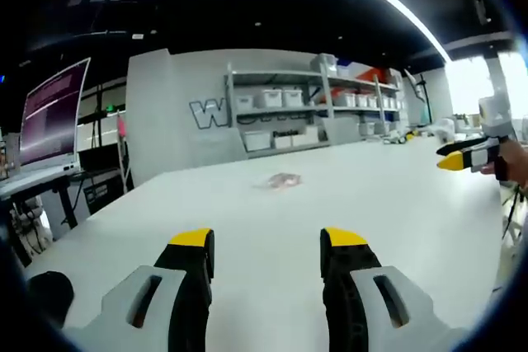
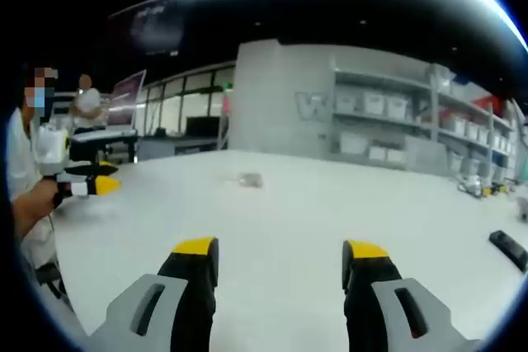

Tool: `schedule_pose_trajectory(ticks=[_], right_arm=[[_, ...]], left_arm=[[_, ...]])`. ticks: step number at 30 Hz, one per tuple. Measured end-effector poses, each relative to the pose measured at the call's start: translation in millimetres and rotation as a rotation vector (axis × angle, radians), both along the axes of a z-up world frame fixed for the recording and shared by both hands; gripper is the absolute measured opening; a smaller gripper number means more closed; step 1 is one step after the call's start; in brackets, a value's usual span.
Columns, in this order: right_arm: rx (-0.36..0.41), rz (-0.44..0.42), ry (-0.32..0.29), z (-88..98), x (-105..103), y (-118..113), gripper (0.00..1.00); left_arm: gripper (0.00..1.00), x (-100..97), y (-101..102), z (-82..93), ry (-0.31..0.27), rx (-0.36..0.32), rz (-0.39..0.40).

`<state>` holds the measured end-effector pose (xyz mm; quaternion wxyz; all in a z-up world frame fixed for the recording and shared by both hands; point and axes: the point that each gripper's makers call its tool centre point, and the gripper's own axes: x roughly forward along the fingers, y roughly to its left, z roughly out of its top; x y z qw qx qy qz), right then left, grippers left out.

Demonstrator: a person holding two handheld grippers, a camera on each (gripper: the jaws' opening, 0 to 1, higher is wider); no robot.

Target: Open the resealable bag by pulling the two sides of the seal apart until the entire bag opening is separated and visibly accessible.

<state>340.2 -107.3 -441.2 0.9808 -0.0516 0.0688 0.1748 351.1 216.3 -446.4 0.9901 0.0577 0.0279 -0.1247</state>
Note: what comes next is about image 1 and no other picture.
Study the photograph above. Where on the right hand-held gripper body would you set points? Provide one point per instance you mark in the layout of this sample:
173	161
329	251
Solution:
495	117

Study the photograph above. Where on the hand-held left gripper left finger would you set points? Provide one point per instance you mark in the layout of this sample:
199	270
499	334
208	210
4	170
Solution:
187	282

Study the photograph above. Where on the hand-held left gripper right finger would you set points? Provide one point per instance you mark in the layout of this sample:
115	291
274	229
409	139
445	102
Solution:
350	282

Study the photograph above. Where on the clear resealable plastic bag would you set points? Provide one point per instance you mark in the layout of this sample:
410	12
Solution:
280	181

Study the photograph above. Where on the person's right hand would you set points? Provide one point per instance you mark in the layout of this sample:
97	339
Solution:
513	160

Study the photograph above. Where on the black round object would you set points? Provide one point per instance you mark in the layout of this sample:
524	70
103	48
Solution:
50	296

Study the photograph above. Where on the grey metal storage shelf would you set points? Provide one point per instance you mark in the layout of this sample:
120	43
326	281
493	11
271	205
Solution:
319	106

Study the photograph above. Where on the white storage bin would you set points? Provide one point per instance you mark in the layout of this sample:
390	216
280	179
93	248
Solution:
293	97
256	139
272	97
244	102

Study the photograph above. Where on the white partition with lettering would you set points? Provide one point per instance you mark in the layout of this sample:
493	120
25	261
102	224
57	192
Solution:
183	121

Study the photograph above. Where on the white standing desk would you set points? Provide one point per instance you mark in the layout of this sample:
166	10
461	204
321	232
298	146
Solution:
39	197

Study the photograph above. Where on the computer monitor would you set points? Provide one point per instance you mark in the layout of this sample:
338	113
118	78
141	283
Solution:
51	123

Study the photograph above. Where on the dark hanging ceiling sign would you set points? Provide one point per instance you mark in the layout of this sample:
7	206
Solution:
105	1

